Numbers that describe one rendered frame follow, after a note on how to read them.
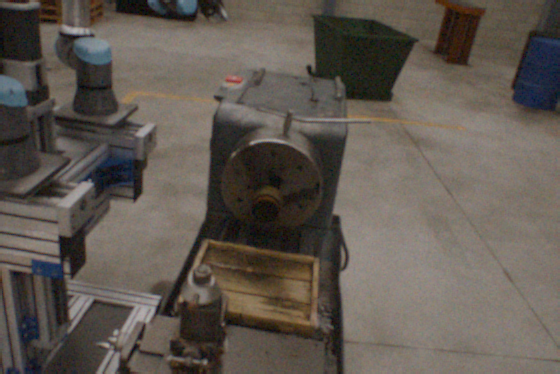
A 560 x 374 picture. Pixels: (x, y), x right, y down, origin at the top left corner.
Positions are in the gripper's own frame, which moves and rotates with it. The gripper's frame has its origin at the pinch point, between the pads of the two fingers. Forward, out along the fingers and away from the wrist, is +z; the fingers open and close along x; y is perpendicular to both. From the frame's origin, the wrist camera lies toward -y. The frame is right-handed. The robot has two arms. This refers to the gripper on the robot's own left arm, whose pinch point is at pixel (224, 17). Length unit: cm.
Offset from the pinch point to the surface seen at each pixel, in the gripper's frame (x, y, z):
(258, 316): -16, 131, -19
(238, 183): -12, 89, -14
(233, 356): -15, 144, -37
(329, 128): 18, 80, 1
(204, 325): -12, 139, -48
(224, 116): -7, 65, -18
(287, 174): 2, 93, -9
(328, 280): -22, 102, 56
